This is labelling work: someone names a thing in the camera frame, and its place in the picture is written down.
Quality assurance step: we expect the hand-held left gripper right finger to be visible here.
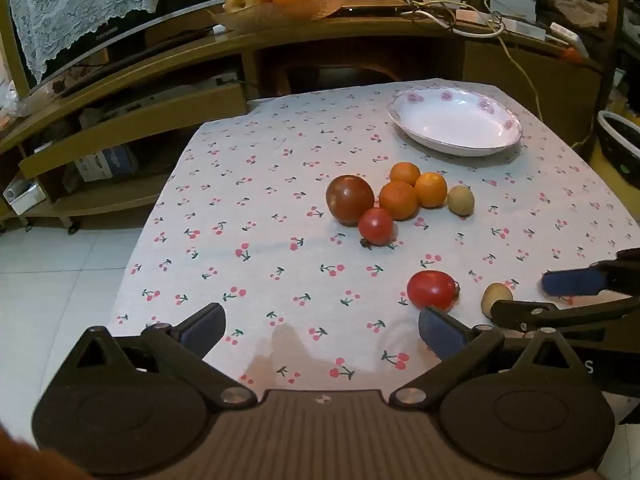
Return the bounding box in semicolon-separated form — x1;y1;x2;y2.
389;306;596;408

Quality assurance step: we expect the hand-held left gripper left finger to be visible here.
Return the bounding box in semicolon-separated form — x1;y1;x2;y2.
65;302;258;407

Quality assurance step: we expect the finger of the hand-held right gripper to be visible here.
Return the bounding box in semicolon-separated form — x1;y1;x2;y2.
542;247;640;297
490;296;640;335

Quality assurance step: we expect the brown kiwi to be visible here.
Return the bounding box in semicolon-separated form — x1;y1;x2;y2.
481;282;514;320
447;185;475;217

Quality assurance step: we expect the small red tomato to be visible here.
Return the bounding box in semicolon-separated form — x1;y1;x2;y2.
407;270;460;311
357;208;396;248

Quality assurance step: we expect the small orange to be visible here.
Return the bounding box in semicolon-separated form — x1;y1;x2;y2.
414;172;448;208
389;161;421;187
379;180;419;221

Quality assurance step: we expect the large dark red tomato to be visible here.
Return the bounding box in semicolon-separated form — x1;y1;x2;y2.
326;174;375;227

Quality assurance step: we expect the white floral plate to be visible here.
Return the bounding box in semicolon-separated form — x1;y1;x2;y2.
387;86;523;157

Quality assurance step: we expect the white rimmed black basket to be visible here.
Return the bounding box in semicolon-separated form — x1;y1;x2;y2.
597;110;640;188

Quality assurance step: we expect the cherry print tablecloth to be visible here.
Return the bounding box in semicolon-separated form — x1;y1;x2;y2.
107;77;640;396

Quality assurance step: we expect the blue and white box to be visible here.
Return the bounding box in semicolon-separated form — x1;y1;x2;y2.
75;145;139;183

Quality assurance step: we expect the small white container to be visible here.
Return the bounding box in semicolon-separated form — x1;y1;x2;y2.
2;182;46;215

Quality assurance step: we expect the white power strip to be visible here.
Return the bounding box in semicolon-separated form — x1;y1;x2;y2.
492;15;591;58

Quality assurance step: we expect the black curved television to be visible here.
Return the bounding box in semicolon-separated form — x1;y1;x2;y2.
20;0;241;98

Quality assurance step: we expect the wooden television cabinet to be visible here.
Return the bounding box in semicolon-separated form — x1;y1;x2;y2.
0;5;616;233

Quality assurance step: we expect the amber glass fruit bowl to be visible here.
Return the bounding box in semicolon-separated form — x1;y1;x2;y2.
210;0;343;32

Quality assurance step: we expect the flat black device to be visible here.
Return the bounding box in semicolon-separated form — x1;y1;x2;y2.
340;2;412;15

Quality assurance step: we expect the white lace cloth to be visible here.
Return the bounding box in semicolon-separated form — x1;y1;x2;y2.
7;0;168;81

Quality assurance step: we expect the yellow cable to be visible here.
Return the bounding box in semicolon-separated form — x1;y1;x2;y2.
480;0;547;123

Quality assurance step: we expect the white cable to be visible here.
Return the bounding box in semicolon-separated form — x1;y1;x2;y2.
415;0;506;39

